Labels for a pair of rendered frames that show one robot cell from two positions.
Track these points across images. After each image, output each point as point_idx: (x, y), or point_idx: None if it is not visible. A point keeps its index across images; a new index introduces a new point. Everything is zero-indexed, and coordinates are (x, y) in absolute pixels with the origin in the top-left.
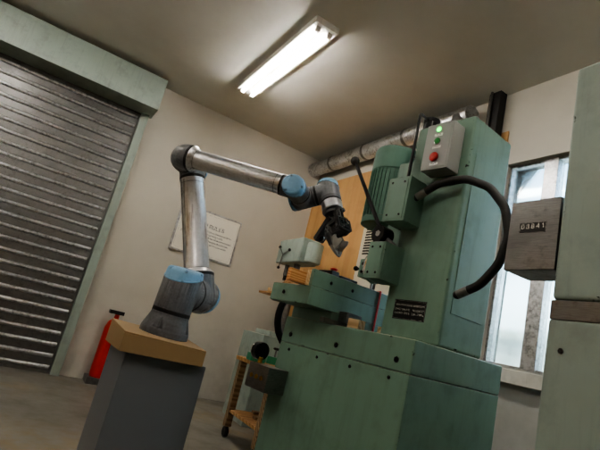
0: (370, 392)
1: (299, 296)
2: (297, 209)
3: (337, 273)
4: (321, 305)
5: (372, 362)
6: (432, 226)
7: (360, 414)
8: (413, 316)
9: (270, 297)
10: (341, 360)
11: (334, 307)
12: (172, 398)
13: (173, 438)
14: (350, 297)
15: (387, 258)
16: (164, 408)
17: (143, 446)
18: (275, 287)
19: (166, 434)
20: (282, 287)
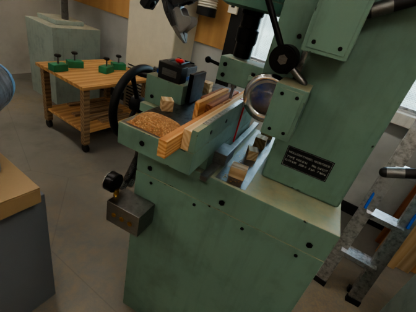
0: (270, 258)
1: (173, 161)
2: None
3: (186, 69)
4: (200, 162)
5: (274, 236)
6: (371, 63)
7: (255, 268)
8: (312, 172)
9: (117, 142)
10: (229, 218)
11: (210, 151)
12: (19, 236)
13: (38, 255)
14: (223, 129)
15: (301, 113)
16: (14, 247)
17: (8, 280)
18: (124, 130)
19: (28, 258)
20: (138, 137)
